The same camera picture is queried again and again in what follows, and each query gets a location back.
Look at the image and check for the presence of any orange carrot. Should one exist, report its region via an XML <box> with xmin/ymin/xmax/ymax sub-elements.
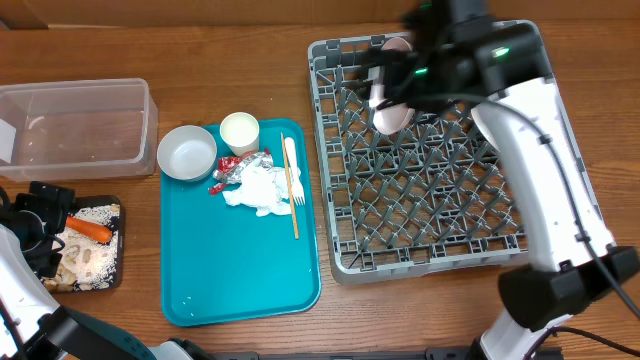
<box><xmin>66</xmin><ymin>216</ymin><xmax>113</xmax><ymax>244</ymax></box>

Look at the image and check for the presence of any white round plate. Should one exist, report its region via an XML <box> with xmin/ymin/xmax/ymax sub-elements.
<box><xmin>368</xmin><ymin>67</ymin><xmax>415</xmax><ymax>135</ymax></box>

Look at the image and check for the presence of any grey bowl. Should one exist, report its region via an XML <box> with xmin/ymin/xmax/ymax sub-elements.
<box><xmin>157</xmin><ymin>125</ymin><xmax>217</xmax><ymax>182</ymax></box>

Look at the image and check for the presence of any white ceramic bowl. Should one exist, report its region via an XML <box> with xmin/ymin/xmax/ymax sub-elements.
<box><xmin>471</xmin><ymin>104</ymin><xmax>499</xmax><ymax>151</ymax></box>

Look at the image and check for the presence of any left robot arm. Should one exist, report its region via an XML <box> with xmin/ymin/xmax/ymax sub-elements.
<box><xmin>1</xmin><ymin>181</ymin><xmax>212</xmax><ymax>360</ymax></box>

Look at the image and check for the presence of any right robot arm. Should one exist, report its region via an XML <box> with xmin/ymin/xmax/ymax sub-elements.
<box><xmin>358</xmin><ymin>1</ymin><xmax>639</xmax><ymax>359</ymax></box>

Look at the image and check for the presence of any black waste tray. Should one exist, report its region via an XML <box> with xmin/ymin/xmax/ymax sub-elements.
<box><xmin>39</xmin><ymin>194</ymin><xmax>126</xmax><ymax>294</ymax></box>

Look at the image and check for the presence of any grey dishwasher rack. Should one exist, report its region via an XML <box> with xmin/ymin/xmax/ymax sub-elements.
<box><xmin>308</xmin><ymin>35</ymin><xmax>529</xmax><ymax>285</ymax></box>

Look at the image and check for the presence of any rice and peanut shells pile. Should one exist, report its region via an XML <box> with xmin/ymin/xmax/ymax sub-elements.
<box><xmin>42</xmin><ymin>203</ymin><xmax>121</xmax><ymax>293</ymax></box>

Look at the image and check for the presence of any clear plastic bin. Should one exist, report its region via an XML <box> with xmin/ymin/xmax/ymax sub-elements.
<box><xmin>1</xmin><ymin>78</ymin><xmax>158</xmax><ymax>182</ymax></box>

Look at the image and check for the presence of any teal plastic tray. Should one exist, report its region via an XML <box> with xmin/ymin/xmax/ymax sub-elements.
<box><xmin>160</xmin><ymin>118</ymin><xmax>322</xmax><ymax>327</ymax></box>

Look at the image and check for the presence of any red foil wrapper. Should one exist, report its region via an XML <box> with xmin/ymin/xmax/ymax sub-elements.
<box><xmin>208</xmin><ymin>149</ymin><xmax>274</xmax><ymax>196</ymax></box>

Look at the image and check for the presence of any white plastic fork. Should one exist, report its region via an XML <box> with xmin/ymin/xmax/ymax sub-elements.
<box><xmin>284</xmin><ymin>137</ymin><xmax>305</xmax><ymax>205</ymax></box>

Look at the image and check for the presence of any wooden chopstick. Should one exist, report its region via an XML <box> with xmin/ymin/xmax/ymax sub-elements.
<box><xmin>280</xmin><ymin>133</ymin><xmax>299</xmax><ymax>240</ymax></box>

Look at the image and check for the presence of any white paper cup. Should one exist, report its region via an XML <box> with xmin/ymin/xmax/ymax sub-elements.
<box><xmin>220</xmin><ymin>112</ymin><xmax>260</xmax><ymax>156</ymax></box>

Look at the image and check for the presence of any crumpled white napkin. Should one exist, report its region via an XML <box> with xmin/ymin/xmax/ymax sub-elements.
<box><xmin>222</xmin><ymin>165</ymin><xmax>291</xmax><ymax>217</ymax></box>

